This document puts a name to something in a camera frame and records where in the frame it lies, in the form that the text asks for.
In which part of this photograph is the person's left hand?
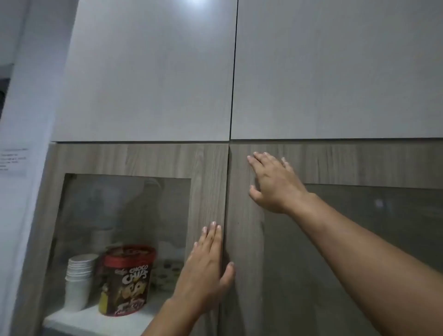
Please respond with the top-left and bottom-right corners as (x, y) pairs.
(168, 221), (236, 318)

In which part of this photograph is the person's right hand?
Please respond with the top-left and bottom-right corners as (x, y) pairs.
(246, 151), (316, 215)

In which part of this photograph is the wood framed glass cabinet door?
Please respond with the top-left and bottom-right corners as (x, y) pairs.
(12, 142), (229, 336)
(220, 139), (443, 336)

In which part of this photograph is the person's right forearm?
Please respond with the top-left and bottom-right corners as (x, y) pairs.
(284, 193), (443, 336)

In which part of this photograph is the white upper cabinet door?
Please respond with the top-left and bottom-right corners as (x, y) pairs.
(230, 0), (443, 140)
(52, 0), (239, 143)

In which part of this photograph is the red lidded cereal tub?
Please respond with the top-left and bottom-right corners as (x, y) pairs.
(98, 245), (157, 316)

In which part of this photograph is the steel container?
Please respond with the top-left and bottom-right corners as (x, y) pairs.
(89, 229), (117, 256)

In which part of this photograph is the stack of white paper cups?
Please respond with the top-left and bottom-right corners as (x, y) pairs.
(65, 253), (99, 312)

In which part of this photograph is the white paper notice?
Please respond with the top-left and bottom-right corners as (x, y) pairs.
(0, 147), (30, 175)

